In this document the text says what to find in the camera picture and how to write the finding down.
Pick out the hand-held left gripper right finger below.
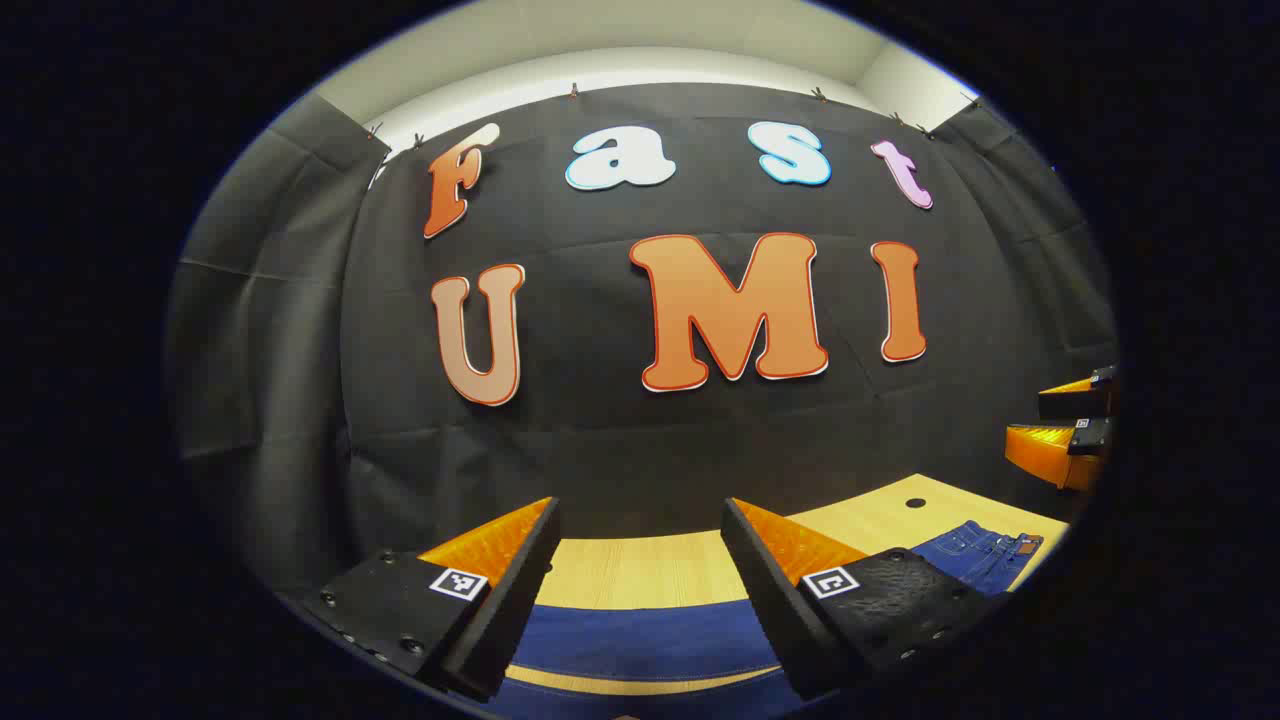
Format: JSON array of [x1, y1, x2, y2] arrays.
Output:
[[720, 497, 1006, 703]]

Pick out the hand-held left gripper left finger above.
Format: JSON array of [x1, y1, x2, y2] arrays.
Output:
[[300, 497, 563, 703]]

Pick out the blue jeans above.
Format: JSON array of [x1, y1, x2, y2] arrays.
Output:
[[490, 520, 1046, 720]]

